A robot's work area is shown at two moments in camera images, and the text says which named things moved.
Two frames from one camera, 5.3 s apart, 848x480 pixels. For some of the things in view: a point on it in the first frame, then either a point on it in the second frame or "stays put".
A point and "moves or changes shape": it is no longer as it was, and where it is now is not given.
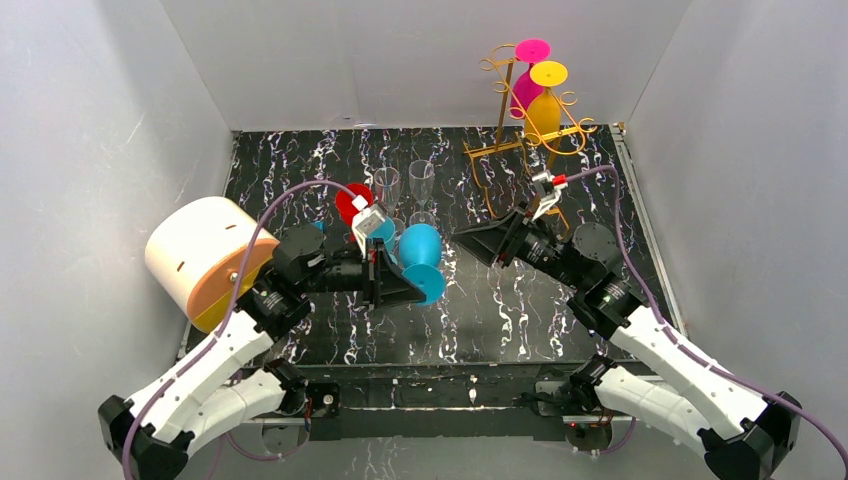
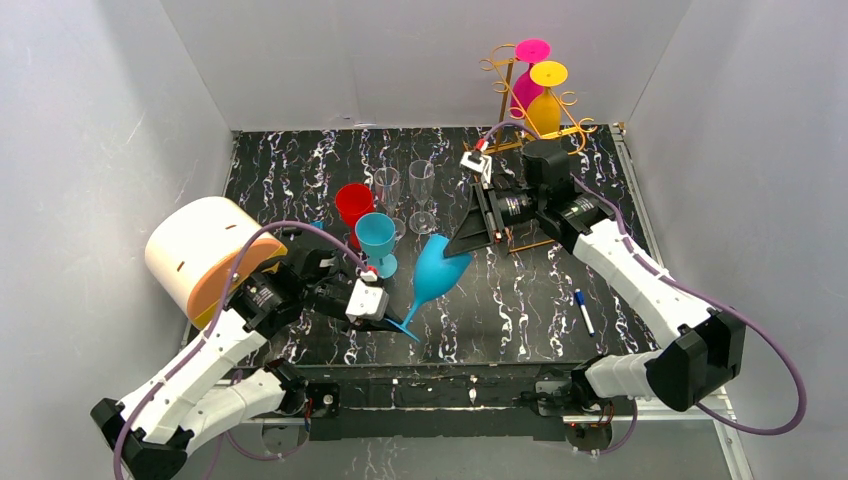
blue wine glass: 421,251 moves or changes shape
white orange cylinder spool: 196,248 stays put
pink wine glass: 525,89 stays put
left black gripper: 378,279 to 337,299
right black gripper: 506,238 to 489,216
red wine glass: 344,200 stays put
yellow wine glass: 543,118 stays put
